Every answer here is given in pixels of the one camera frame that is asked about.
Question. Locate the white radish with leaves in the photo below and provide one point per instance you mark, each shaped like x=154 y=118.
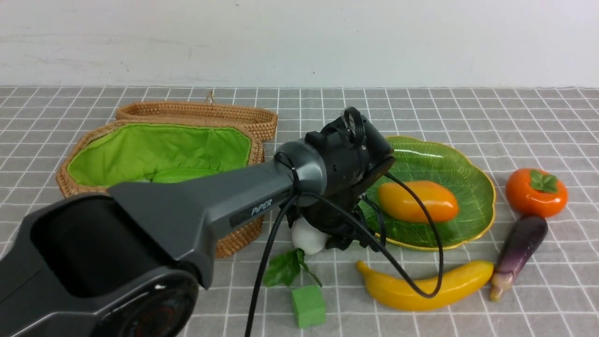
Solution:
x=284 y=268

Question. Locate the orange yellow mango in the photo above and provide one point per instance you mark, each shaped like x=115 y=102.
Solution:
x=398 y=203

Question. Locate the grey checked tablecloth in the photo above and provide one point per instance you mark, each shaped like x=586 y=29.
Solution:
x=500 y=130

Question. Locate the green foam cube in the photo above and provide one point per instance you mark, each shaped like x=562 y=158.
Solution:
x=309 y=306

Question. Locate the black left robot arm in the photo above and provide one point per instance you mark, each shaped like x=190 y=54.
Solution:
x=130 y=262

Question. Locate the woven wicker basket lid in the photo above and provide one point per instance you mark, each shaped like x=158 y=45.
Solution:
x=260 y=122

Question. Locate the green glass leaf plate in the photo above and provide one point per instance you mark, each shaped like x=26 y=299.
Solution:
x=418 y=160

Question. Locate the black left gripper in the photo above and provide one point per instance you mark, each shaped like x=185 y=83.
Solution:
x=355 y=156

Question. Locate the purple eggplant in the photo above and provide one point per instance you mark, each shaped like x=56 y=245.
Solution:
x=525 y=236

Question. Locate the yellow banana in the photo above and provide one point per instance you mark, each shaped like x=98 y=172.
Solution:
x=456 y=285

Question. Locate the woven wicker basket green lining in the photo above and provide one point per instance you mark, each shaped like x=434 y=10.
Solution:
x=155 y=151

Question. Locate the orange persimmon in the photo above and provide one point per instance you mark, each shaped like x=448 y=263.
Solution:
x=532 y=191

